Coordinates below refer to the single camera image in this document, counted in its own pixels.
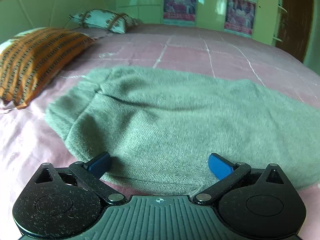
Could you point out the white patterned pillow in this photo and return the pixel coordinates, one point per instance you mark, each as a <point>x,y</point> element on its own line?
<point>119,23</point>

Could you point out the cream arched headboard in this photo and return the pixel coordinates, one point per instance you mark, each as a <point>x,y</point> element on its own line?
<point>22,15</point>

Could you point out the grey-green sweatpants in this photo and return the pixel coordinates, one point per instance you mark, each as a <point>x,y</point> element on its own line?
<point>160,126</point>

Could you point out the pink checked bed sheet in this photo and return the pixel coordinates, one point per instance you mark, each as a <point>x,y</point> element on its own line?
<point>27,141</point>

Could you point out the lower left calendar poster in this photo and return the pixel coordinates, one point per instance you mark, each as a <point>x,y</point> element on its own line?
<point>179,10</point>

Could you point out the dark brown wooden door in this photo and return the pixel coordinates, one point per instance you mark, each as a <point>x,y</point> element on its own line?
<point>296,27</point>

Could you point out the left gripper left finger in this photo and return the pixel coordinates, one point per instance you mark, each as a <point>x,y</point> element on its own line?
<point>88,174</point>

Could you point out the calendar poster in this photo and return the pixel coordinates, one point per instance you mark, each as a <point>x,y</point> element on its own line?
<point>240,17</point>
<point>179,10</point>

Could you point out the cream built-in wardrobe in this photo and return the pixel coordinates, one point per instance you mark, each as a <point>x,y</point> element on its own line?
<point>210,14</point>

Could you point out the orange striped pillow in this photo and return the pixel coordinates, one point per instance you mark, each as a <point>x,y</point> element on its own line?
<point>31,59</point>

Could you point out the rounded corner shelves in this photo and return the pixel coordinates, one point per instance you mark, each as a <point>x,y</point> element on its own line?
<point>281,11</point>

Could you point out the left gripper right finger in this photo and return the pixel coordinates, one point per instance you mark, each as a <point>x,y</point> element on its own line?
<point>228,174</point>

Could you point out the lower right calendar poster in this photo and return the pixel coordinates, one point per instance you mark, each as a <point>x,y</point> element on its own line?
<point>240,17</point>

